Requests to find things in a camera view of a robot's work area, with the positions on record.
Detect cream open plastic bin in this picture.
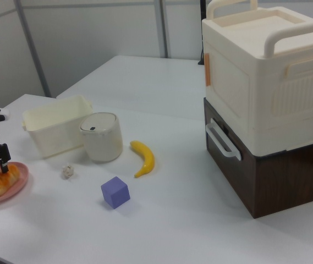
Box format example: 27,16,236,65
21,94,94,160

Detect white drawer handle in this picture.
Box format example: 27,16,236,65
205,118,243,161

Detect dark brown wooden box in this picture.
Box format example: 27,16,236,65
203,97,313,220

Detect orange glazed bread loaf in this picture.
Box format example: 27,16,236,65
0,164,21,197

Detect pink round plate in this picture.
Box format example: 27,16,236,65
0,161,30,205

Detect small crumpled white paper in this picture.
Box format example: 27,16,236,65
61,163,75,180

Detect orange tape strip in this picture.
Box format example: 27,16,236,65
204,52,212,87

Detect purple foam cube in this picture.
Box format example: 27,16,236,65
100,176,131,211

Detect yellow banana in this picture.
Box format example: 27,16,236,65
129,140,156,179

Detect cream storage box with handles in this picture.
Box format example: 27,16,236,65
201,0,313,155

